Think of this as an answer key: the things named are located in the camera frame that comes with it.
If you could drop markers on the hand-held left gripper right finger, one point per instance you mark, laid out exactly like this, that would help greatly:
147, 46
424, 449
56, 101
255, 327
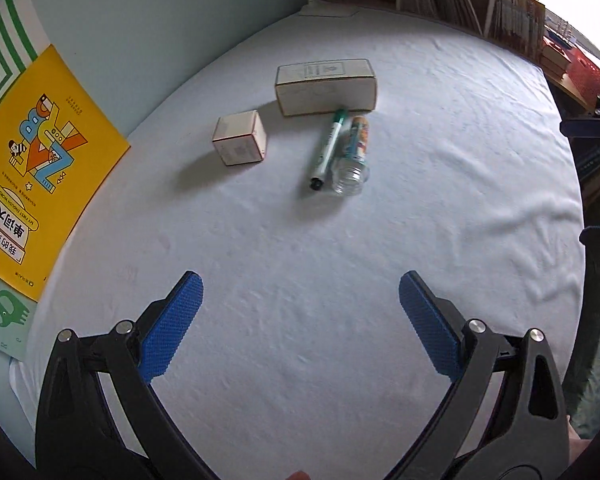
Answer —
430, 330

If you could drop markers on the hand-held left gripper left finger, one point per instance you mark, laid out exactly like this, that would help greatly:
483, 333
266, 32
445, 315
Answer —
175, 330

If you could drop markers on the stack of books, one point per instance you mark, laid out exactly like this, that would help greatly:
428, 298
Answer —
560, 60

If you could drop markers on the row of colourful books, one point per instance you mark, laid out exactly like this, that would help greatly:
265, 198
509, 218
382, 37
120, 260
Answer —
520, 20

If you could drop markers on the white tablecloth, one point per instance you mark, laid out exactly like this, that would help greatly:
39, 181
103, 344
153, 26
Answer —
280, 260

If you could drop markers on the teal elephant book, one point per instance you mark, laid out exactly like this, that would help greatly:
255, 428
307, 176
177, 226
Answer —
5, 310

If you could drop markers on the clear plastic tube bottle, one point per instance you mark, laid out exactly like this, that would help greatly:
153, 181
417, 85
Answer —
352, 160

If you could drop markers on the yellow picture book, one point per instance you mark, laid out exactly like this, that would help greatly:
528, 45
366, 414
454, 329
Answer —
95, 160

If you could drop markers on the small white cube box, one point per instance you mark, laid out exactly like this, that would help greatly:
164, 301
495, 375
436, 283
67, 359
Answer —
240, 135

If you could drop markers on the green marker pen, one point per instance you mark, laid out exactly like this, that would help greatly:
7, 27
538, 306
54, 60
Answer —
327, 145

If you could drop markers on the long white cardboard box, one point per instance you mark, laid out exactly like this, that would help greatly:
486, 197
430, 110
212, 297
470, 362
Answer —
325, 92

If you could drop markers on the green striped book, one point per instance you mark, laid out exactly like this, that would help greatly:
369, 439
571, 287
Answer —
5, 50

